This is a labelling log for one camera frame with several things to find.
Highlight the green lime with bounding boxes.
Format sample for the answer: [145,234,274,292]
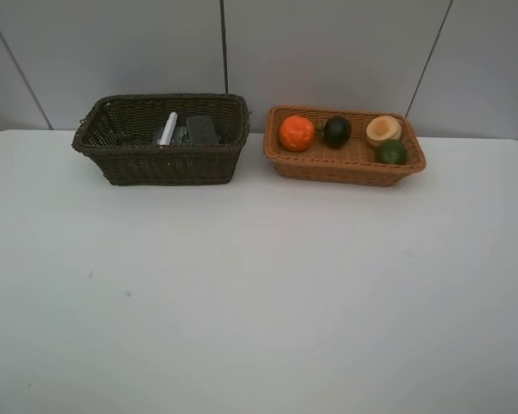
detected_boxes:
[375,140,407,165]

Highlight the red yellow peach half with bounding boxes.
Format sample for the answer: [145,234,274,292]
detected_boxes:
[366,116,402,147]

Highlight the dark purple mangosteen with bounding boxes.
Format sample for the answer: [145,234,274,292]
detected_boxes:
[316,116,351,149]

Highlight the orange wicker basket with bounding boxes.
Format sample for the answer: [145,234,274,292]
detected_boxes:
[262,105,426,186]

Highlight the white marker pink caps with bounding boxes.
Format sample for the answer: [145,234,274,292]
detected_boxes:
[157,111,178,146]

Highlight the orange tangerine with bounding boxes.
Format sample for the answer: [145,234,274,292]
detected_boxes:
[279,116,315,152]

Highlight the dark brown wicker basket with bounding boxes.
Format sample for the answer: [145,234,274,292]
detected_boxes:
[72,93,250,186]

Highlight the grey felt whiteboard eraser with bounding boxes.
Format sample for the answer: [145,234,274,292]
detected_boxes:
[186,115,219,145]

